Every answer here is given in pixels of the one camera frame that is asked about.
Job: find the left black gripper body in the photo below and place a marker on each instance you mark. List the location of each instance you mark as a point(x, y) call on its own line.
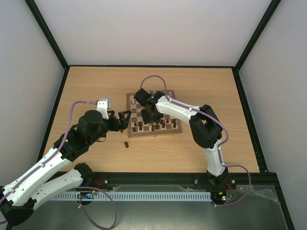
point(115, 126)

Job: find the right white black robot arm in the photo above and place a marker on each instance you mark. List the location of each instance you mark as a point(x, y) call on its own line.
point(203, 122)

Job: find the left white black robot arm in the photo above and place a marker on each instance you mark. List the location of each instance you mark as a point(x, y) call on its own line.
point(19, 199)

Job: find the wooden chess board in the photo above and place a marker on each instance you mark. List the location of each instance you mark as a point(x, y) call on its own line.
point(136, 117)

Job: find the white slotted cable duct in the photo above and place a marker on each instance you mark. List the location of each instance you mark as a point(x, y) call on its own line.
point(134, 196)

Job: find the light pieces back rows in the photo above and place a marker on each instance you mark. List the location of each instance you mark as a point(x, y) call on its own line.
point(133, 101)

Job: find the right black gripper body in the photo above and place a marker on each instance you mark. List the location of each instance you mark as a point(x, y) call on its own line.
point(148, 114)

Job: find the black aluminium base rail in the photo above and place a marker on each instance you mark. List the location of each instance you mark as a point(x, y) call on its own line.
point(198, 181)

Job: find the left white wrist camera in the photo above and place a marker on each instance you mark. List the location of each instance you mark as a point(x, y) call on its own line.
point(103, 104)

